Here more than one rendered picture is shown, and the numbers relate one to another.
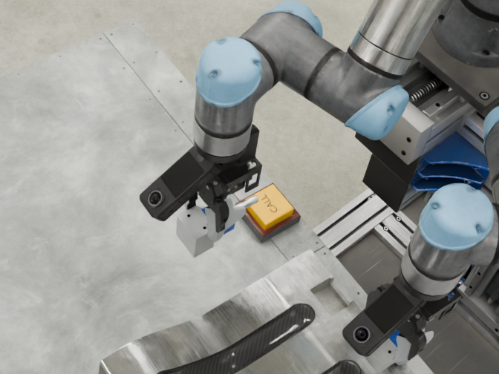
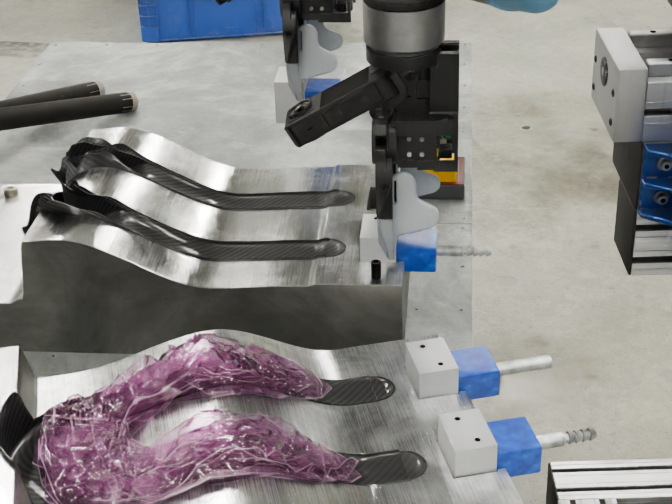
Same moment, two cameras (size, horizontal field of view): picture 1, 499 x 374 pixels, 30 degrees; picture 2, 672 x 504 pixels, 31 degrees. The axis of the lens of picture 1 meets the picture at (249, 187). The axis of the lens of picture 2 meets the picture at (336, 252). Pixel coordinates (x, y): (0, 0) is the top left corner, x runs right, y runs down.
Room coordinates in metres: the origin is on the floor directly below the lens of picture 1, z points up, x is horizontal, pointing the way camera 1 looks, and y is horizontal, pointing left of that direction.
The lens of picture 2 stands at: (-0.12, -1.02, 1.52)
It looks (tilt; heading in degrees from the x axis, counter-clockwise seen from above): 30 degrees down; 51
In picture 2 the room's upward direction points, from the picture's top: 2 degrees counter-clockwise
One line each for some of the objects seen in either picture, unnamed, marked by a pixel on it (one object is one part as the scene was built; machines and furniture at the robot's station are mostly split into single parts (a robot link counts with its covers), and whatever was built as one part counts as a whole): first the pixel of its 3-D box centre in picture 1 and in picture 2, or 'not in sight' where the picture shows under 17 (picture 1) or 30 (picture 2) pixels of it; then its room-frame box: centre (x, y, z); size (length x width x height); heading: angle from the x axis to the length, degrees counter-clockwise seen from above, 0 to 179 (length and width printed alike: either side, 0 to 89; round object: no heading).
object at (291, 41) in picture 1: (286, 50); not in sight; (0.82, -0.02, 1.25); 0.11 x 0.11 x 0.08; 60
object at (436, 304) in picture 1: (421, 290); (412, 104); (0.62, -0.25, 1.05); 0.09 x 0.08 x 0.12; 134
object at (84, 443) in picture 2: not in sight; (189, 415); (0.30, -0.33, 0.90); 0.26 x 0.18 x 0.08; 151
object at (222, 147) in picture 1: (220, 125); not in sight; (0.74, 0.05, 1.17); 0.08 x 0.08 x 0.05
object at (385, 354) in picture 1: (400, 336); (426, 249); (0.63, -0.26, 0.89); 0.13 x 0.05 x 0.05; 134
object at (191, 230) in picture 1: (221, 217); (331, 95); (0.76, 0.03, 0.93); 0.13 x 0.05 x 0.05; 134
